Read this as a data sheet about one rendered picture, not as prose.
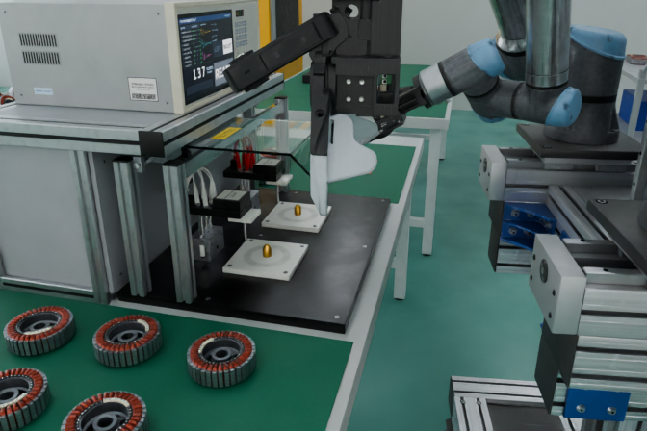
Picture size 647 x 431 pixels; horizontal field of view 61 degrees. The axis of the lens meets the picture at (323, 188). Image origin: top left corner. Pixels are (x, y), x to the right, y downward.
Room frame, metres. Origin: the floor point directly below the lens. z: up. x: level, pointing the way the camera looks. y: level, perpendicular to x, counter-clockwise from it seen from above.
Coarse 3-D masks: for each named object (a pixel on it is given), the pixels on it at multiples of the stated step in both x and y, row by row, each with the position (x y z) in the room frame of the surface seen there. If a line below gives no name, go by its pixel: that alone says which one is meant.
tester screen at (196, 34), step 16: (208, 16) 1.18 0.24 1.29; (224, 16) 1.26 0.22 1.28; (192, 32) 1.10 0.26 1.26; (208, 32) 1.17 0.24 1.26; (224, 32) 1.25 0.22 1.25; (192, 48) 1.10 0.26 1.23; (208, 48) 1.17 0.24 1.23; (192, 64) 1.09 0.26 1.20; (208, 64) 1.16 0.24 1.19; (192, 80) 1.09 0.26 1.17; (192, 96) 1.08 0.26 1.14
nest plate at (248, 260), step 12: (252, 240) 1.17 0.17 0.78; (264, 240) 1.17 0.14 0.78; (240, 252) 1.11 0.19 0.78; (252, 252) 1.11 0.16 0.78; (276, 252) 1.11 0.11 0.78; (288, 252) 1.11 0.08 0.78; (300, 252) 1.11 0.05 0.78; (228, 264) 1.05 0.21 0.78; (240, 264) 1.05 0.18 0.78; (252, 264) 1.05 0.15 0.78; (264, 264) 1.05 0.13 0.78; (276, 264) 1.05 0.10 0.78; (288, 264) 1.05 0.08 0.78; (264, 276) 1.01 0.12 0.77; (276, 276) 1.01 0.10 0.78; (288, 276) 1.00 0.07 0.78
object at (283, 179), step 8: (264, 160) 1.36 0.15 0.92; (272, 160) 1.36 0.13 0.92; (280, 160) 1.36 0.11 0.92; (232, 168) 1.36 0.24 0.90; (256, 168) 1.32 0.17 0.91; (264, 168) 1.31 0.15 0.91; (272, 168) 1.31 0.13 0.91; (280, 168) 1.34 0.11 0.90; (224, 176) 1.34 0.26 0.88; (232, 176) 1.33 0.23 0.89; (240, 176) 1.33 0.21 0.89; (248, 176) 1.32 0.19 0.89; (256, 176) 1.32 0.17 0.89; (264, 176) 1.31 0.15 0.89; (272, 176) 1.31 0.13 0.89; (280, 176) 1.33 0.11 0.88; (288, 176) 1.35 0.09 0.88; (240, 184) 1.34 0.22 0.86; (248, 184) 1.38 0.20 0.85; (272, 184) 1.31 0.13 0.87; (280, 184) 1.31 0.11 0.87
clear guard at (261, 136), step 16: (224, 128) 1.13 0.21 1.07; (256, 128) 1.13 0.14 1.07; (272, 128) 1.13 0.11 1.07; (288, 128) 1.13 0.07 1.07; (304, 128) 1.13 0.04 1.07; (192, 144) 1.00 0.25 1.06; (208, 144) 1.00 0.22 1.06; (224, 144) 1.00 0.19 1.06; (240, 144) 1.00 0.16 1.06; (256, 144) 1.00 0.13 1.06; (272, 144) 1.00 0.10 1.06; (288, 144) 1.00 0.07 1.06; (304, 144) 1.02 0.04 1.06; (304, 160) 0.97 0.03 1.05
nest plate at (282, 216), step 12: (288, 204) 1.39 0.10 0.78; (300, 204) 1.39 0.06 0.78; (276, 216) 1.31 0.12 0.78; (288, 216) 1.31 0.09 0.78; (300, 216) 1.31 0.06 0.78; (312, 216) 1.31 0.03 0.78; (324, 216) 1.31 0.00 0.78; (288, 228) 1.25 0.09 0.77; (300, 228) 1.25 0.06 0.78; (312, 228) 1.24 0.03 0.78
